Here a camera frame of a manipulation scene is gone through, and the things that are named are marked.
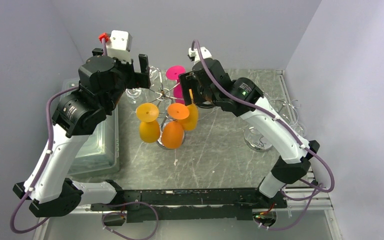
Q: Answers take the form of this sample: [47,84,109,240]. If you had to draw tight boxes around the yellow-orange wine glass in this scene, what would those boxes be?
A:
[178,103,199,131]

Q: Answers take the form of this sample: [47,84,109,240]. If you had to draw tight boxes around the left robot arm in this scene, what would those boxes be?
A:
[13,54,151,218]

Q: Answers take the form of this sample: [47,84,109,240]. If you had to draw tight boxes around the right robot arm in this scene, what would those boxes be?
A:
[178,58,320,208]

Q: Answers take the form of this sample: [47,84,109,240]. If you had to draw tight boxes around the pink wine glass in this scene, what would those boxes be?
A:
[166,65,186,104]

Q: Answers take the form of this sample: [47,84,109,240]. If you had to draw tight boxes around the chrome wine glass rack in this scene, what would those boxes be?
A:
[148,70,177,150]

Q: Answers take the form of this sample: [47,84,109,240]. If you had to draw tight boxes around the yellow wine glass left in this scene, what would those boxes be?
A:
[136,103,161,143]

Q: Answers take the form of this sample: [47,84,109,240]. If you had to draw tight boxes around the orange wine glass centre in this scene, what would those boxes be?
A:
[161,103,190,149]

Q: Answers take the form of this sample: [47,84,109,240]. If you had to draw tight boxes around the clear plastic storage box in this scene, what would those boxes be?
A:
[61,77,121,176]

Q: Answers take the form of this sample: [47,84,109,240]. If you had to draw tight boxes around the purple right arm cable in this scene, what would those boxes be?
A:
[191,39,335,232]

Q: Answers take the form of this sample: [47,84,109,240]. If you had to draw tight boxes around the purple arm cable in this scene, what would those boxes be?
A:
[191,39,335,232]
[9,86,80,234]

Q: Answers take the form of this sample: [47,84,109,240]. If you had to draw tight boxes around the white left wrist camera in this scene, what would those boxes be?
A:
[106,30,133,63]

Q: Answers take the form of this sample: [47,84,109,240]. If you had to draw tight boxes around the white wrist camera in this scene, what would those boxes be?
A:
[187,47,213,64]
[106,30,133,63]

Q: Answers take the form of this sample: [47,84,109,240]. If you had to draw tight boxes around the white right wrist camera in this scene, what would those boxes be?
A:
[187,47,213,64]

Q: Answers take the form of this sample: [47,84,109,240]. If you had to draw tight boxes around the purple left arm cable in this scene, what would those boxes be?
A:
[9,86,80,234]

